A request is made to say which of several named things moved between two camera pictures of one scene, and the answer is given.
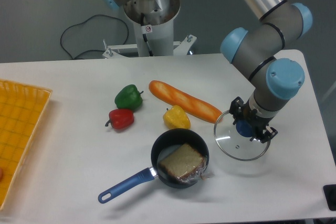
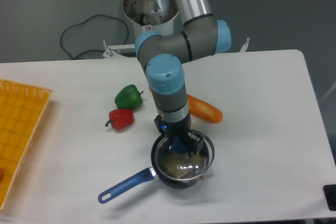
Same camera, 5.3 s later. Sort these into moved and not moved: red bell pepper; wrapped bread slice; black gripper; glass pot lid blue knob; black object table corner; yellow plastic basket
Moved: black gripper; glass pot lid blue knob
Not moved: wrapped bread slice; red bell pepper; yellow plastic basket; black object table corner
